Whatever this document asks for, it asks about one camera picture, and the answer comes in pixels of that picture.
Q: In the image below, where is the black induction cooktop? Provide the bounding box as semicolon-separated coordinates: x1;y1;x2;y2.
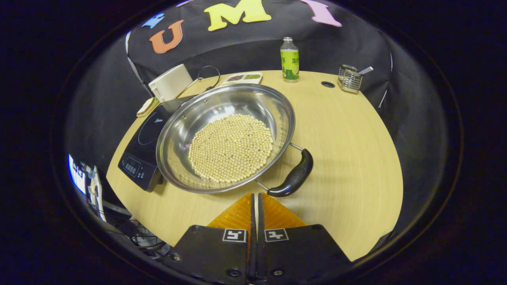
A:
118;95;198;193

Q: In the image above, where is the white device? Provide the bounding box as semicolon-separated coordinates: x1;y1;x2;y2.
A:
85;165;106;222

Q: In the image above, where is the pile of soybeans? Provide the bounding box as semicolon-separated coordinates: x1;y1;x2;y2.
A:
188;114;275;184

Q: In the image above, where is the bread slice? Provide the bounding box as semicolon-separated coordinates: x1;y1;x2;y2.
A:
136;97;160;118

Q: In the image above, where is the lit computer screen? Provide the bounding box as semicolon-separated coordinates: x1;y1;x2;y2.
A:
68;154;88;195

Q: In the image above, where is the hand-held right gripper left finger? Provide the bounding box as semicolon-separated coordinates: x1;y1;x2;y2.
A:
170;193;256;285

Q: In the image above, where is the white toaster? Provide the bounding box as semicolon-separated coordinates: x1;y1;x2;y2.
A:
148;64;194;103

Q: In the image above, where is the black backdrop cloth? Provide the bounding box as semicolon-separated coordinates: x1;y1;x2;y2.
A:
63;0;452;254

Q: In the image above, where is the stainless steel pot black handle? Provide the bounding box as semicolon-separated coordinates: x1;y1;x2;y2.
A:
156;83;314;198

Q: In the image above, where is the white divided dish with beans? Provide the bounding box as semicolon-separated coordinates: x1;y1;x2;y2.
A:
220;72;263;86

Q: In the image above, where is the green label drink bottle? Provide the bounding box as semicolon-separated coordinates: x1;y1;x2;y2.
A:
280;36;300;83

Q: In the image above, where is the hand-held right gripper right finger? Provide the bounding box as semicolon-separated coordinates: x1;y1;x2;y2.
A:
257;192;353;285

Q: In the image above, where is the metal wire cutlery holder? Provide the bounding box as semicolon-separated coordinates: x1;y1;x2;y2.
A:
337;64;364;94

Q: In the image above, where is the black power cable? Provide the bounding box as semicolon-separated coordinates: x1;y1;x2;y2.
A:
197;65;221;92

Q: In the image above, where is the tangle of black cables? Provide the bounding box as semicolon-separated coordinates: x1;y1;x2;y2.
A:
99;198;172;258

